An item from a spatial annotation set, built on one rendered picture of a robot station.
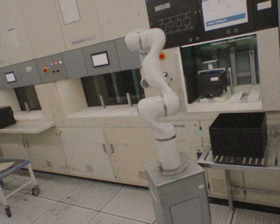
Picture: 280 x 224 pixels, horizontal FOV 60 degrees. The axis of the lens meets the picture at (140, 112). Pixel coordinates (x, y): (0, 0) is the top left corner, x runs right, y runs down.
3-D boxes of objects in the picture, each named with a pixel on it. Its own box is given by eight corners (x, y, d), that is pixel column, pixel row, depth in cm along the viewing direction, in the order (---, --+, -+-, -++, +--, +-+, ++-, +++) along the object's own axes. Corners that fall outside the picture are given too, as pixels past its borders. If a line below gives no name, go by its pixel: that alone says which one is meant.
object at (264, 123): (222, 136, 164) (219, 113, 160) (268, 138, 149) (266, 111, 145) (211, 155, 142) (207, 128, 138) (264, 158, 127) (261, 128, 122)
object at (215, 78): (198, 99, 218) (193, 65, 210) (204, 94, 234) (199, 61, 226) (226, 98, 205) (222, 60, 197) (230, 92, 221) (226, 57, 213)
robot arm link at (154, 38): (153, 120, 135) (181, 114, 135) (153, 118, 123) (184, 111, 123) (135, 37, 142) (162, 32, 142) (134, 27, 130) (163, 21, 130)
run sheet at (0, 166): (-21, 174, 269) (-22, 172, 268) (-6, 164, 291) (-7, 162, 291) (2, 172, 263) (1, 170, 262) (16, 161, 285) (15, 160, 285)
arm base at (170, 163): (161, 179, 128) (154, 147, 123) (150, 164, 146) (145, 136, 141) (193, 168, 132) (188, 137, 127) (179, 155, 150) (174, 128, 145)
